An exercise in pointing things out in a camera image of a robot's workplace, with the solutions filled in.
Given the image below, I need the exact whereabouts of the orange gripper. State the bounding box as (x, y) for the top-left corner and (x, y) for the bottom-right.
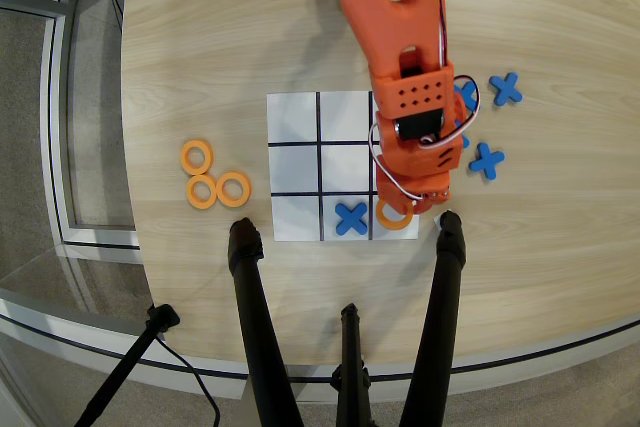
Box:
(372, 110), (462, 212)

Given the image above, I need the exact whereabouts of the orange foam ring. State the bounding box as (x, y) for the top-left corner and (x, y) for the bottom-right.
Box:
(185, 174), (220, 210)
(215, 171), (252, 209)
(374, 198), (416, 232)
(180, 139), (214, 175)

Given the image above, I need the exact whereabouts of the black tripod leg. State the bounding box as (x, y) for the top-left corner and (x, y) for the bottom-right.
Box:
(397, 210), (468, 427)
(227, 217), (306, 427)
(329, 302), (374, 427)

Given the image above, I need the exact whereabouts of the white tic-tac-toe grid paper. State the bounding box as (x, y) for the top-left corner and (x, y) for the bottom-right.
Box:
(265, 91), (424, 243)

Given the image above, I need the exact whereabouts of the thin black stand leg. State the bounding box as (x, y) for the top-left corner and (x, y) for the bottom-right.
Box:
(73, 303), (182, 427)

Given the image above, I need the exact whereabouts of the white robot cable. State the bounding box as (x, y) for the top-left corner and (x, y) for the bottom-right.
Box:
(368, 74), (482, 201)

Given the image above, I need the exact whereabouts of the black floor cable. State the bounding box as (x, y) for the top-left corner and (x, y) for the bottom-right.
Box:
(154, 335), (222, 427)

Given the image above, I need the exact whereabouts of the grey metal partition frame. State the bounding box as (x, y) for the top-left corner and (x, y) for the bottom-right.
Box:
(0, 0), (151, 264)

